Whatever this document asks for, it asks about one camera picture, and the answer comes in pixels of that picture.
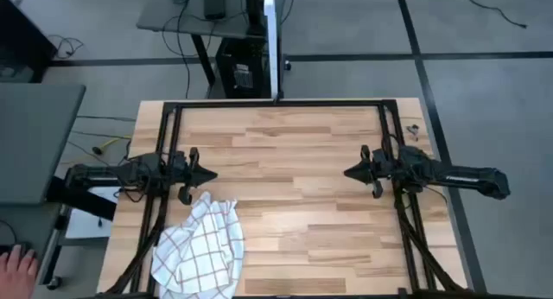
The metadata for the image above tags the white red-checked towel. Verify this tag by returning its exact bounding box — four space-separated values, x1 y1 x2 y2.
149 190 246 299

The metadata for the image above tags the black aluminium table frame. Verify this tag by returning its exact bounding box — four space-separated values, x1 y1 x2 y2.
97 99 470 299

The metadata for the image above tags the white paper sheet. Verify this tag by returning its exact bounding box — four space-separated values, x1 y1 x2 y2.
64 185 120 240

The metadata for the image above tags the black computer tower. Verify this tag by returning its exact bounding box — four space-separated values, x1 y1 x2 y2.
214 37 273 99

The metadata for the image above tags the dark grey desk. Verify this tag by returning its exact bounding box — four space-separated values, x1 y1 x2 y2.
0 202 62 299

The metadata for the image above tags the black hanging desk cable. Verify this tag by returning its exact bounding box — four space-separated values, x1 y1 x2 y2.
160 0 243 100

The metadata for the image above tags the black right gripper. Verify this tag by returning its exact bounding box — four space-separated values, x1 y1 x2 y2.
343 144 392 200

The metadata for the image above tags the black power brick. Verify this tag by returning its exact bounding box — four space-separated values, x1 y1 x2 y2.
202 0 227 21

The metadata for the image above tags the person's hand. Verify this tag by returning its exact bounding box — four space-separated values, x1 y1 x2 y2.
0 244 40 299

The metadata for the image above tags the black mouse cable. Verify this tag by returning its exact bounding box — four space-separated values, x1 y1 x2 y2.
0 219 18 245

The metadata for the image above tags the grey desk with black leg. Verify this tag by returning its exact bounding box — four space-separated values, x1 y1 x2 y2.
136 0 269 88

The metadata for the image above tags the black floor cable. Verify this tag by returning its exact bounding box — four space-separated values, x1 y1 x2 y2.
467 0 528 29

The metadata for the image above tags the black cabinet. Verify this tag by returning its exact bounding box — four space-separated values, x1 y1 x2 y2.
0 0 57 83

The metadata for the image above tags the yellow cable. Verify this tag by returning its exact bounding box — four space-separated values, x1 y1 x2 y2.
60 137 131 166

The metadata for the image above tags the black desk foot bar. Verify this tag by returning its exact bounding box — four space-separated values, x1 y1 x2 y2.
45 175 118 222

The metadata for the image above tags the grey flat desk top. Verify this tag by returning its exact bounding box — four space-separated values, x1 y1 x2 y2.
0 83 86 205

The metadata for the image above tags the black upright pole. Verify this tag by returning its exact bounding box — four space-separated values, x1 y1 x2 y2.
245 0 265 36

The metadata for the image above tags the coiled black cable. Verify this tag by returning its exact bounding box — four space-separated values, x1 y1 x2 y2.
48 34 86 60

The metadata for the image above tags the white upright post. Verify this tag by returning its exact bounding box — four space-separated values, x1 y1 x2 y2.
263 0 281 100

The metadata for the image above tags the thin grey floor cable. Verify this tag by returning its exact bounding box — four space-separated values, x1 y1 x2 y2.
76 114 137 123

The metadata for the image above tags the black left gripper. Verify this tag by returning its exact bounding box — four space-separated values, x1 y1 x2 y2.
172 146 219 206

